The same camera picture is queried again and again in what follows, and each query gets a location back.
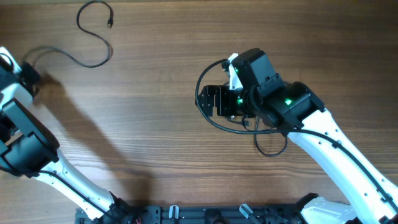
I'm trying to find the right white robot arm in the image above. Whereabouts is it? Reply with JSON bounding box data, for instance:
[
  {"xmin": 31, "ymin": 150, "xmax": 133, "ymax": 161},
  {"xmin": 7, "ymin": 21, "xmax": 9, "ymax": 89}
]
[{"xmin": 195, "ymin": 48, "xmax": 397, "ymax": 223}]

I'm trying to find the black usb cable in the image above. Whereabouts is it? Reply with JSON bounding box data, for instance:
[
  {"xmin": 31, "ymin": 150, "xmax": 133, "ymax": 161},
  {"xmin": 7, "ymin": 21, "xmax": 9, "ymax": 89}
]
[
  {"xmin": 223, "ymin": 114, "xmax": 289, "ymax": 157},
  {"xmin": 21, "ymin": 0, "xmax": 114, "ymax": 69}
]

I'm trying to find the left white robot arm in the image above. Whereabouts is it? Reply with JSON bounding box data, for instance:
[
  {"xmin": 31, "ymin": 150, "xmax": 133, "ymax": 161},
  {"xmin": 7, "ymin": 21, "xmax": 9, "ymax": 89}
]
[{"xmin": 1, "ymin": 47, "xmax": 134, "ymax": 223}]

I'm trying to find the black metal base rail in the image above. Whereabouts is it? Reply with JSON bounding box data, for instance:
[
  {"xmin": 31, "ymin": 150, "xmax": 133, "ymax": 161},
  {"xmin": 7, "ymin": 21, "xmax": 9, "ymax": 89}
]
[{"xmin": 75, "ymin": 203, "xmax": 351, "ymax": 224}]

